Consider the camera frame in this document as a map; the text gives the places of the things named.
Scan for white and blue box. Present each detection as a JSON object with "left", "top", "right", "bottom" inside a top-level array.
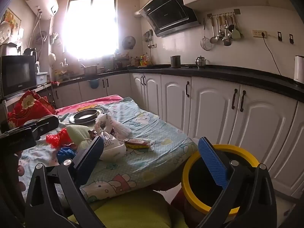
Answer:
[{"left": 36, "top": 71, "right": 48, "bottom": 84}]

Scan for pink blanket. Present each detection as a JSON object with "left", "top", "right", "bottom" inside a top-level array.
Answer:
[{"left": 55, "top": 95, "right": 124, "bottom": 116}]

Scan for white electric kettle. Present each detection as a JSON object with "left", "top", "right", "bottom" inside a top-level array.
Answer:
[{"left": 294, "top": 55, "right": 304, "bottom": 84}]

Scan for water heater hoses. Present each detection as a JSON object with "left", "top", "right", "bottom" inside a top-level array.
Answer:
[{"left": 29, "top": 11, "right": 48, "bottom": 51}]

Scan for green spatula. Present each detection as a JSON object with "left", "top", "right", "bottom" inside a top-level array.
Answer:
[{"left": 232, "top": 14, "right": 242, "bottom": 39}]

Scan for white printed plastic bag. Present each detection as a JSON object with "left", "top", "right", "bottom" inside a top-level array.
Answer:
[{"left": 94, "top": 113, "right": 127, "bottom": 161}]

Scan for beige wall power strip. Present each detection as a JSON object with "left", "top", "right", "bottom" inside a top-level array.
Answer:
[{"left": 252, "top": 30, "right": 268, "bottom": 39}]

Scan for wall poster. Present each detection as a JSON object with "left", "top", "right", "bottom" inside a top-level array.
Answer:
[{"left": 1, "top": 7, "right": 22, "bottom": 40}]

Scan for blue plastic bag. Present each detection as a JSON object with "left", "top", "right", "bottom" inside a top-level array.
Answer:
[{"left": 56, "top": 147, "right": 78, "bottom": 165}]

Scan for person's yellow-green clothing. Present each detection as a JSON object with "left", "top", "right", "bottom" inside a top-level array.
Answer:
[{"left": 68, "top": 189, "right": 188, "bottom": 228}]

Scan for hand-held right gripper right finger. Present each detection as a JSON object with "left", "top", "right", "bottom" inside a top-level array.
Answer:
[{"left": 195, "top": 136, "right": 278, "bottom": 228}]

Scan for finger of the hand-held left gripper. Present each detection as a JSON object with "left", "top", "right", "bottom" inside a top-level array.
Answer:
[{"left": 30, "top": 115, "right": 60, "bottom": 141}]

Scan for yellow rimmed trash bin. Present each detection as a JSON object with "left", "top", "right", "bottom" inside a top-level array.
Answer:
[{"left": 171, "top": 144, "right": 260, "bottom": 228}]

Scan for black kitchen countertop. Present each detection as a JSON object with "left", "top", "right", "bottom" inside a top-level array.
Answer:
[{"left": 51, "top": 64, "right": 304, "bottom": 101}]

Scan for small wall utensil rack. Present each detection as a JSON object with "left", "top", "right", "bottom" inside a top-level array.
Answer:
[{"left": 143, "top": 29, "right": 157, "bottom": 49}]

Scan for kitchen window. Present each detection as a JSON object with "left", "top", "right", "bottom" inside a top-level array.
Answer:
[{"left": 62, "top": 0, "right": 119, "bottom": 60}]

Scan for group of condiment bottles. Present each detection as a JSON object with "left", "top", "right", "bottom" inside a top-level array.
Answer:
[{"left": 135, "top": 54, "right": 153, "bottom": 67}]

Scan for wire skimmer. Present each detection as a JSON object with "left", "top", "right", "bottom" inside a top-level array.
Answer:
[{"left": 200, "top": 18, "right": 213, "bottom": 51}]

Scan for person's left hand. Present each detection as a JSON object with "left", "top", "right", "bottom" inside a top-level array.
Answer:
[{"left": 14, "top": 154, "right": 27, "bottom": 192}]

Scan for row of hanging metal utensils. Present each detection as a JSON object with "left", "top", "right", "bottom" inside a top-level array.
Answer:
[{"left": 210, "top": 14, "right": 234, "bottom": 47}]

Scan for wall exhaust fan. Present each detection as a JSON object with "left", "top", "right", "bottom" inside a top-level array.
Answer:
[{"left": 122, "top": 36, "right": 136, "bottom": 50}]

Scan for yellow red snack box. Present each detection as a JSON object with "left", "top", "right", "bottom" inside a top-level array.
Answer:
[{"left": 125, "top": 138, "right": 155, "bottom": 150}]

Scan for white water heater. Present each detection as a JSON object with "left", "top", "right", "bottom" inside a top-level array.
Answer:
[{"left": 25, "top": 0, "right": 59, "bottom": 21}]

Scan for wall utensil rail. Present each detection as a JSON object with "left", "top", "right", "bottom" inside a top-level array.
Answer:
[{"left": 207, "top": 9, "right": 241, "bottom": 19}]

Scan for red plastic wrapper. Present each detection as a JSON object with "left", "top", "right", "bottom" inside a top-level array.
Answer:
[{"left": 46, "top": 128, "right": 72, "bottom": 148}]

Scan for white lower cabinets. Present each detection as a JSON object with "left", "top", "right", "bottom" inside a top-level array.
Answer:
[{"left": 52, "top": 72, "right": 304, "bottom": 201}]

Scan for steel stock pot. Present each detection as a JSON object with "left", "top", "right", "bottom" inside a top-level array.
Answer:
[{"left": 83, "top": 65, "right": 98, "bottom": 77}]

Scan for black power cable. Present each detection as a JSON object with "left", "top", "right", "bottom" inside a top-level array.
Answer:
[{"left": 261, "top": 34, "right": 283, "bottom": 77}]

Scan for black range hood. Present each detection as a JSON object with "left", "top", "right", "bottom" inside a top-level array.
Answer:
[{"left": 138, "top": 0, "right": 202, "bottom": 38}]

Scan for round metal plate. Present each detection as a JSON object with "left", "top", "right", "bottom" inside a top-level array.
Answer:
[{"left": 69, "top": 107, "right": 105, "bottom": 125}]

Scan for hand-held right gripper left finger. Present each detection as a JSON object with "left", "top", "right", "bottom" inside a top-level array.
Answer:
[{"left": 25, "top": 135, "right": 105, "bottom": 228}]

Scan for black microwave oven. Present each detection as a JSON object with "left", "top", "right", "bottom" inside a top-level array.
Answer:
[{"left": 0, "top": 55, "right": 38, "bottom": 98}]

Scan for pale green cloth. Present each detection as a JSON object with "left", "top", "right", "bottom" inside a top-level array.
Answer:
[{"left": 66, "top": 125, "right": 95, "bottom": 153}]

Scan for red floral blanket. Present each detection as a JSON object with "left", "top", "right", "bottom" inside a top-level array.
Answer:
[{"left": 7, "top": 90, "right": 57, "bottom": 127}]

